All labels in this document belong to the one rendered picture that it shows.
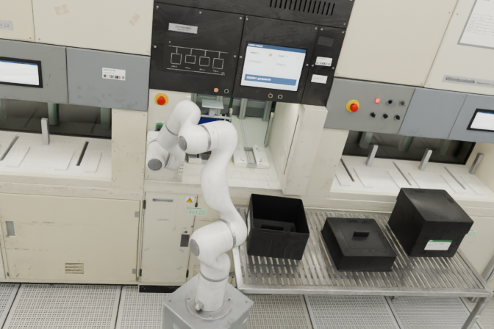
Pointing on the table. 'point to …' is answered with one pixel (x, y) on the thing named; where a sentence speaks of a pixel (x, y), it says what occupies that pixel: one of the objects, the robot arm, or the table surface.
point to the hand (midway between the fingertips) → (159, 129)
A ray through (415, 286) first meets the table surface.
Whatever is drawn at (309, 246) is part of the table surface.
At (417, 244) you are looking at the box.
